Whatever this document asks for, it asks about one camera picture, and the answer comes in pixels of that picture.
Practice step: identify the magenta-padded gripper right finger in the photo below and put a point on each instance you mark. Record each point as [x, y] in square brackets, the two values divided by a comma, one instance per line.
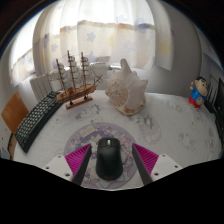
[146, 158]

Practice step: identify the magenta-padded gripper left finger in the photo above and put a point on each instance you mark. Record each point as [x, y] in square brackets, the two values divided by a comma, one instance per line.
[77, 157]

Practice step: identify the black computer mouse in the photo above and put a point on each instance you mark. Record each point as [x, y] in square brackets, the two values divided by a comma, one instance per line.
[109, 160]

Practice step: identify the round purple printed mouse pad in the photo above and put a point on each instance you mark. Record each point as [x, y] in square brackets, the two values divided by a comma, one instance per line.
[90, 133]

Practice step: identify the black keyboard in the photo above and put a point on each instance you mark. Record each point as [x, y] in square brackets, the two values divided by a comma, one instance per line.
[35, 121]

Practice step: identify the wooden model sailing ship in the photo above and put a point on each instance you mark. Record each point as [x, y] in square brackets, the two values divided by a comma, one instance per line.
[75, 93]

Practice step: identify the large white conch shell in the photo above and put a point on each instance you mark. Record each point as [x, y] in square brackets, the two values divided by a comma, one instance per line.
[128, 91]

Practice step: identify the orange wooden chair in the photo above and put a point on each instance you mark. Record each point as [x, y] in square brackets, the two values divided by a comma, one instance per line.
[15, 111]

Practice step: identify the cartoon boy figurine clock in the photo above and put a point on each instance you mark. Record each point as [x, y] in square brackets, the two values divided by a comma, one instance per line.
[199, 91]

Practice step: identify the black monitor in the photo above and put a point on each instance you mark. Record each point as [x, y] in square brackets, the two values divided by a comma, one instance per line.
[220, 96]

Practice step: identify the white star-print curtain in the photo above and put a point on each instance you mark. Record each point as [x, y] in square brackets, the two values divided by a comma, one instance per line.
[110, 33]

